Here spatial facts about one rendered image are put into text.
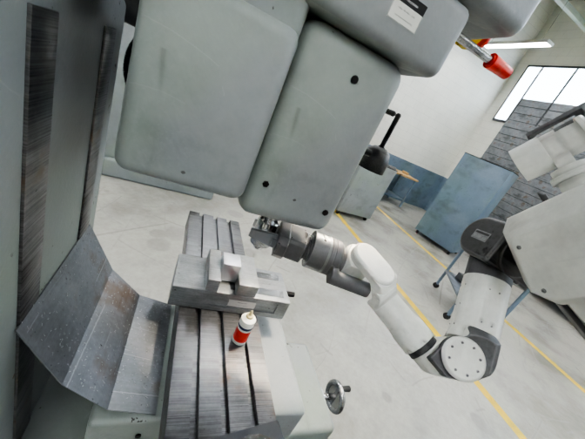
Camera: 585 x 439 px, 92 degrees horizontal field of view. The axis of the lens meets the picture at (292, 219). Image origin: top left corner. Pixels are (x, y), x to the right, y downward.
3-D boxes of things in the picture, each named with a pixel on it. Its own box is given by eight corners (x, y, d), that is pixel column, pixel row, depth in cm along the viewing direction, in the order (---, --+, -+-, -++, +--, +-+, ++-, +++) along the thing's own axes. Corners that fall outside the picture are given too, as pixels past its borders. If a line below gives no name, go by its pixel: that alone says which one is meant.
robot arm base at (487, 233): (492, 287, 71) (508, 248, 73) (550, 298, 59) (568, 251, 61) (449, 257, 68) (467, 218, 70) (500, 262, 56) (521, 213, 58)
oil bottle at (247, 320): (245, 334, 79) (258, 305, 75) (246, 346, 76) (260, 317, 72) (231, 333, 78) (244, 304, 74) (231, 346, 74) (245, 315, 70)
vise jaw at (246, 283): (250, 266, 96) (253, 257, 95) (254, 298, 83) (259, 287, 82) (232, 263, 94) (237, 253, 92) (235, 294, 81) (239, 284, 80)
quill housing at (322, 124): (299, 195, 74) (357, 67, 62) (327, 238, 56) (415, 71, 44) (227, 173, 66) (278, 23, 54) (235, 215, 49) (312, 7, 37)
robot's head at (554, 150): (536, 193, 54) (512, 155, 57) (609, 163, 47) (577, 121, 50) (531, 189, 49) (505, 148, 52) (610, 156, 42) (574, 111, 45)
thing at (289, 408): (268, 336, 108) (279, 314, 104) (290, 439, 79) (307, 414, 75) (121, 326, 88) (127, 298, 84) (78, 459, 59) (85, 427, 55)
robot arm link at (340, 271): (334, 229, 65) (378, 246, 67) (316, 253, 73) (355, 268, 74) (329, 269, 58) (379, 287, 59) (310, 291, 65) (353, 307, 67)
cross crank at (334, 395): (332, 390, 118) (345, 372, 114) (343, 421, 108) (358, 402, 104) (299, 390, 112) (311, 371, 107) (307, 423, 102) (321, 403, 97)
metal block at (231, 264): (234, 270, 90) (240, 255, 87) (235, 282, 85) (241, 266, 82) (218, 266, 88) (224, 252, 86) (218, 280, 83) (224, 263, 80)
